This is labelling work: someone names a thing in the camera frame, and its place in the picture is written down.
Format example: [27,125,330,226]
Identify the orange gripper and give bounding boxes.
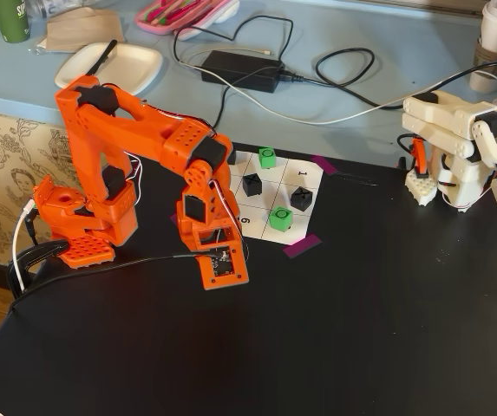
[176,190,243,255]

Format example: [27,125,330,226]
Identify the black cube with X mark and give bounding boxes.
[242,172,264,197]
[291,186,316,212]

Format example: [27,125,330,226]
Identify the dark red cube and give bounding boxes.
[282,234,323,260]

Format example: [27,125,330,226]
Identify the white paper grid sheet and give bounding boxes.
[228,149,325,251]

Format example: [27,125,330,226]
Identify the black power adapter brick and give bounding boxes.
[199,49,285,94]

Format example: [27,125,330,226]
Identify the black table clamp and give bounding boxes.
[6,239,72,301]

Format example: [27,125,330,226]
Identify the white square plate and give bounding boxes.
[54,42,164,98]

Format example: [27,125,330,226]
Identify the white pink-rimmed case lid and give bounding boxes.
[173,0,241,42]

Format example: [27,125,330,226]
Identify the black plastic fork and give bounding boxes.
[88,39,119,77]

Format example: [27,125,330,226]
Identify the pink pencil case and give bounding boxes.
[134,0,240,34]

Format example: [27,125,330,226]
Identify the brown paper napkin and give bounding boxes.
[36,8,127,55]

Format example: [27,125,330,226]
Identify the green paper cup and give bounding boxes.
[0,0,37,44]

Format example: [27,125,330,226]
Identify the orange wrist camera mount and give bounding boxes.
[195,241,251,292]

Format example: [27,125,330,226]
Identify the green cube with O ring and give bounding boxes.
[258,146,278,170]
[269,205,294,232]

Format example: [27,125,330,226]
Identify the black adapter output cable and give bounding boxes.
[173,15,296,131]

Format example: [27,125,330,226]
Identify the black camera cable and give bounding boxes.
[9,252,222,314]

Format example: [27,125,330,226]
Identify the thin white cable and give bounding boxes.
[176,47,497,127]

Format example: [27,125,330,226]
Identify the black mains power cable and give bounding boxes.
[279,47,406,109]

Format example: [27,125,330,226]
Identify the white USB cable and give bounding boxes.
[11,199,39,293]

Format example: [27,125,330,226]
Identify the orange leader handle piece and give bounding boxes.
[409,137,430,179]

